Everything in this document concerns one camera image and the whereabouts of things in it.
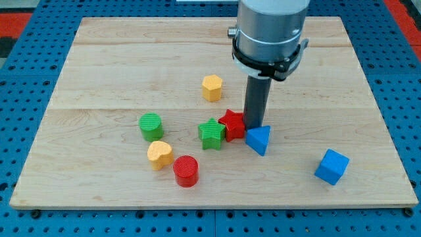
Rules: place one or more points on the blue triangle block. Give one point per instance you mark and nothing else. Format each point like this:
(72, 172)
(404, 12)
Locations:
(258, 139)

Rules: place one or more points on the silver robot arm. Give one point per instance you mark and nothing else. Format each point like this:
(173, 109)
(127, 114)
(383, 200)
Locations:
(266, 37)

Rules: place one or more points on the blue cube block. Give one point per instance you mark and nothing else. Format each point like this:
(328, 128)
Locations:
(332, 167)

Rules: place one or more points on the green star block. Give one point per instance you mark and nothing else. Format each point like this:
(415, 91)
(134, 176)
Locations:
(211, 134)

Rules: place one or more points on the red star block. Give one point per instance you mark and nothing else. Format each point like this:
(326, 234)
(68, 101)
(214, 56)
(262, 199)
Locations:
(233, 121)

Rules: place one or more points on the yellow hexagon block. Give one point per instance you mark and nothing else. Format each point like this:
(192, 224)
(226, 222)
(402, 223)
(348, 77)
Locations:
(212, 88)

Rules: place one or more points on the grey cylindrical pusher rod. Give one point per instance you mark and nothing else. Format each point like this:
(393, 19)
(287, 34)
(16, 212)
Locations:
(256, 97)

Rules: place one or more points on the red cylinder block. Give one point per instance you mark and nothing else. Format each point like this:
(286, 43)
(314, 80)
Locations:
(186, 171)

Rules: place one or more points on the green cylinder block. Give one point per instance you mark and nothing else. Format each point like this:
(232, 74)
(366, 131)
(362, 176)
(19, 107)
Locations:
(151, 128)

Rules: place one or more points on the yellow heart block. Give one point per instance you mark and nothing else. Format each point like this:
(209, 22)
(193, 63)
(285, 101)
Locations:
(160, 154)

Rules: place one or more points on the wooden board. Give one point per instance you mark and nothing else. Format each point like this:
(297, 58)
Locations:
(89, 152)

